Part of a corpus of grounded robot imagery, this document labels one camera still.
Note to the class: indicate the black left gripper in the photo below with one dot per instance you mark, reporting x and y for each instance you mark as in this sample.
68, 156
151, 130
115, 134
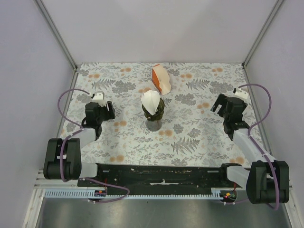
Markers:
110, 114

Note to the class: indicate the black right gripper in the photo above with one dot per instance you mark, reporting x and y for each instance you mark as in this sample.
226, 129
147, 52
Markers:
221, 100

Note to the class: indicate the white paper coffee filter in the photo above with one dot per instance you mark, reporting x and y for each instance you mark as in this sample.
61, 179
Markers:
150, 100

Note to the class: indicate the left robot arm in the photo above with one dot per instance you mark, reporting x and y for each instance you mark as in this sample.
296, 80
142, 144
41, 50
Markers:
63, 156

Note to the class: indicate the orange coffee filter box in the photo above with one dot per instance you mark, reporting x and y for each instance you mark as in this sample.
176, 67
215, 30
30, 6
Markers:
161, 79

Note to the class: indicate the floral patterned tablecloth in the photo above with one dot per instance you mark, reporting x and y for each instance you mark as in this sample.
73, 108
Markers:
190, 134

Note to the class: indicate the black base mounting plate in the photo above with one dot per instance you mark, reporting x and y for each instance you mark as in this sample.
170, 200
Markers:
159, 180

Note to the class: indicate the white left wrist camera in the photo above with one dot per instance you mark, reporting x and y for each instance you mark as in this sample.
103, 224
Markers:
98, 97

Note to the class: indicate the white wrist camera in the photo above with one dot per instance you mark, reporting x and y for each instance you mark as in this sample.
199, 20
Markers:
241, 94
98, 97

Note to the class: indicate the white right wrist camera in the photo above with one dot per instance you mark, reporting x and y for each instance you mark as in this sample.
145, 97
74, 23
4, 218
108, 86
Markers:
241, 94

